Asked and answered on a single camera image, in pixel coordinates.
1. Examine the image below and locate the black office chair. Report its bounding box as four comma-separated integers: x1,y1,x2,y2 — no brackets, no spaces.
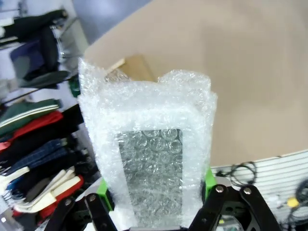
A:
9,9,75,89

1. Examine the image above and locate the black cable coil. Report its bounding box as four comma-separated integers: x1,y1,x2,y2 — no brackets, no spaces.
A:
215,161,257,186

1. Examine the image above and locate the red folded garment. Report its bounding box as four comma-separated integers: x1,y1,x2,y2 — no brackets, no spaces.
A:
0,111,64,151

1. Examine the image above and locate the green folded garment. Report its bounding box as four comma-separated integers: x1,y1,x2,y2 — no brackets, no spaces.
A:
0,99,61,136

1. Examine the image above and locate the blue denim folded garment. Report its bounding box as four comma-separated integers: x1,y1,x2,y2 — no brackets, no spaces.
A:
7,139,74,170

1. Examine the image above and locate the brown cardboard box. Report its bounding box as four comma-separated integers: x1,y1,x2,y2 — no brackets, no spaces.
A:
105,54,156,82

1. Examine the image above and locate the ribbed grey aluminium panel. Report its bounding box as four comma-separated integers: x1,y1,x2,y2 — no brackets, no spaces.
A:
210,150,308,231

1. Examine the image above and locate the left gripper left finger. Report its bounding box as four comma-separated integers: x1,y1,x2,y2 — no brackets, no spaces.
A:
47,179,118,231

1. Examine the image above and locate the bubble-wrapped clock grey screen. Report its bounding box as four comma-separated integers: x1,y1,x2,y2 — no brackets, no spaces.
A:
77,57,218,229

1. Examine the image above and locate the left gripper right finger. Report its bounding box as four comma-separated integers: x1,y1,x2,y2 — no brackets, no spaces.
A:
190,167,283,231

